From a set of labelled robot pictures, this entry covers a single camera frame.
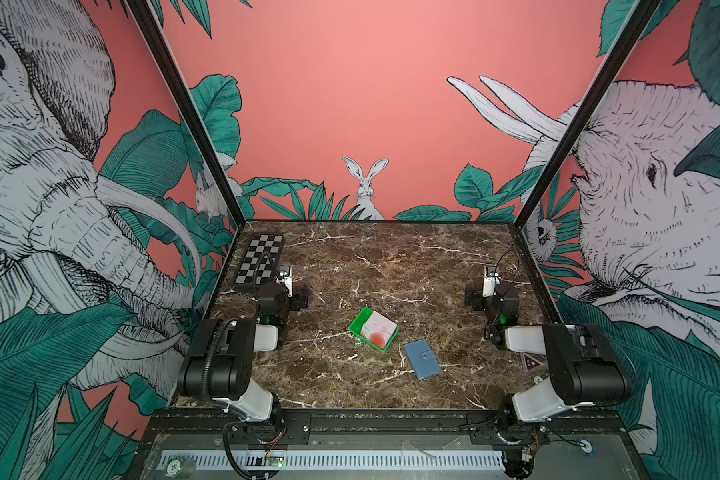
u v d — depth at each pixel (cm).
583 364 46
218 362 44
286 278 82
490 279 83
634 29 71
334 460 70
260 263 106
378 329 88
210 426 75
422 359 85
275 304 72
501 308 73
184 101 84
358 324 89
